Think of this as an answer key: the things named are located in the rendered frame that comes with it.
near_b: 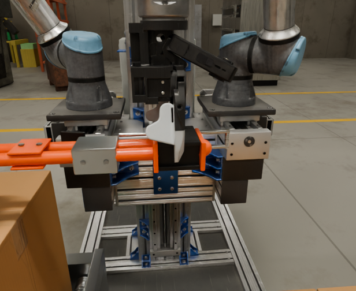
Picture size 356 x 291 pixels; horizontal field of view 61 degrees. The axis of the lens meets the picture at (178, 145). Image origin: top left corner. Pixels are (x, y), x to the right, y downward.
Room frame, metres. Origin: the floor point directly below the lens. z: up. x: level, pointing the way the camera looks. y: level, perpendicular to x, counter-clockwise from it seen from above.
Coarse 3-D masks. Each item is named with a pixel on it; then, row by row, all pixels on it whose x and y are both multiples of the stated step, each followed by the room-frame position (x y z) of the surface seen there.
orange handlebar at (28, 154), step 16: (0, 144) 0.47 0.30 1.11; (16, 144) 0.46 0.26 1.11; (32, 144) 0.46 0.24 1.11; (48, 144) 0.47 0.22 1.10; (64, 144) 0.47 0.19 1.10; (128, 144) 0.48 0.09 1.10; (144, 144) 0.48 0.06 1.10; (208, 144) 0.47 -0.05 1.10; (0, 160) 0.42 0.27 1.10; (16, 160) 0.42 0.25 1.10; (32, 160) 0.42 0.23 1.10; (48, 160) 0.43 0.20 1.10; (64, 160) 0.43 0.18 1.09; (128, 160) 0.44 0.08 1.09; (144, 160) 0.44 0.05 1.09
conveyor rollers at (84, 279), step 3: (78, 279) 0.72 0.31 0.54; (81, 279) 0.71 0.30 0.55; (84, 279) 0.71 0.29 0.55; (78, 282) 0.71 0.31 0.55; (81, 282) 0.70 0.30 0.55; (84, 282) 0.70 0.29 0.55; (78, 285) 0.69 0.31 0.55; (81, 285) 0.69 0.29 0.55; (84, 285) 0.69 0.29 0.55; (75, 288) 0.69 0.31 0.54; (78, 288) 0.68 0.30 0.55; (81, 288) 0.68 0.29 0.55
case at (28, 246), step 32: (0, 192) 0.54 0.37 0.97; (32, 192) 0.54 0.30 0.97; (0, 224) 0.44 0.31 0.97; (32, 224) 0.50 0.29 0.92; (0, 256) 0.38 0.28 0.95; (32, 256) 0.47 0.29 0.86; (64, 256) 0.63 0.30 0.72; (0, 288) 0.35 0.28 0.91; (32, 288) 0.44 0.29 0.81; (64, 288) 0.59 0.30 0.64
